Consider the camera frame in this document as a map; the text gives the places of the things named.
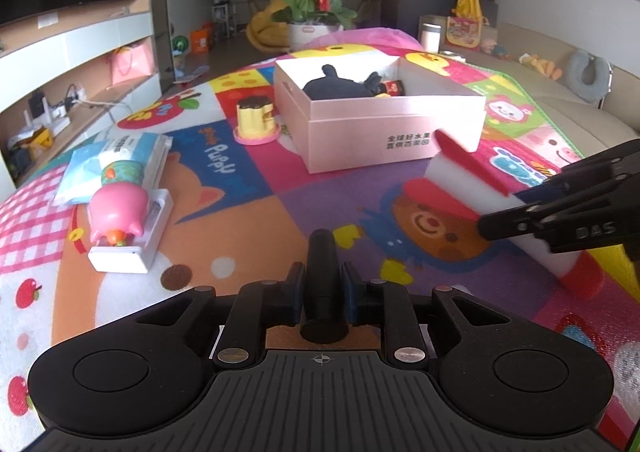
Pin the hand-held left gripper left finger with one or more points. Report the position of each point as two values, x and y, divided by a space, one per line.
298 293

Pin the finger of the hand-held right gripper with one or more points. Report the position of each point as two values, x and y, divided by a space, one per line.
600 167
525 219

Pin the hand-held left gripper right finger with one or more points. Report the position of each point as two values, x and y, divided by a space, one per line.
355 299

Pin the white and red foam block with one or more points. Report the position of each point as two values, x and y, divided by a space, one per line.
465 172

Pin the white plastic box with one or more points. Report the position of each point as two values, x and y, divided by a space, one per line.
150 244

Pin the pink cardboard box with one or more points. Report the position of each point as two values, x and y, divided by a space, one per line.
350 137

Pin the yellow pudding toy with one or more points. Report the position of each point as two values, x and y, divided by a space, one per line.
252 122

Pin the pink pig toy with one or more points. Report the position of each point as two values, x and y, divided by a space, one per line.
117 214

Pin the black plush toy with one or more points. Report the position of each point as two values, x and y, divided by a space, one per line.
330 87

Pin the blue tissue packet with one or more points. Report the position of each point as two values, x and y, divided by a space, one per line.
82 177

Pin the beige sofa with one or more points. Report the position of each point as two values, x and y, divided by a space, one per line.
560 117

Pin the colourful cartoon play mat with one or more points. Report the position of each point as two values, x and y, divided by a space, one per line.
240 242

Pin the grey neck pillow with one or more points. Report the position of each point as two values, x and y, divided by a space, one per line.
575 77

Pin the small plush toy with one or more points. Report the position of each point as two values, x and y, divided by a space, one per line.
495 49

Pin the red printed bag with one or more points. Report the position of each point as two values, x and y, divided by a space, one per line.
462 32

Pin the yellow backpack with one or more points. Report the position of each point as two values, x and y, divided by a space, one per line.
470 7

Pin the white cylinder humidifier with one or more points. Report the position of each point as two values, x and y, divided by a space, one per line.
430 34

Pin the pink blanket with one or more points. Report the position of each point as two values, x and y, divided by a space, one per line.
360 36

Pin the large yellow plush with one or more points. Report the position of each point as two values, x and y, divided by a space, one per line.
267 29

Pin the orange box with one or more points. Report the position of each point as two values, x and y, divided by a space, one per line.
200 39

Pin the watermelon ball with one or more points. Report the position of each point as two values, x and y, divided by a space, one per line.
180 43

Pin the white stool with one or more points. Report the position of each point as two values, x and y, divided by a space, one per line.
223 19

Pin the pink gift bag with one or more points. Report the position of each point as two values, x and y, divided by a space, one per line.
130 63

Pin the white power strip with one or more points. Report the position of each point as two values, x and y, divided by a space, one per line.
67 107

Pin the yellow toy on shelf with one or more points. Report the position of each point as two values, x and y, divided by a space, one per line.
40 139

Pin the black router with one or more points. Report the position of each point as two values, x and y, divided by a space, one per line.
36 104

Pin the white and wood wall cabinet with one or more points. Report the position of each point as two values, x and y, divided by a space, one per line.
85 39

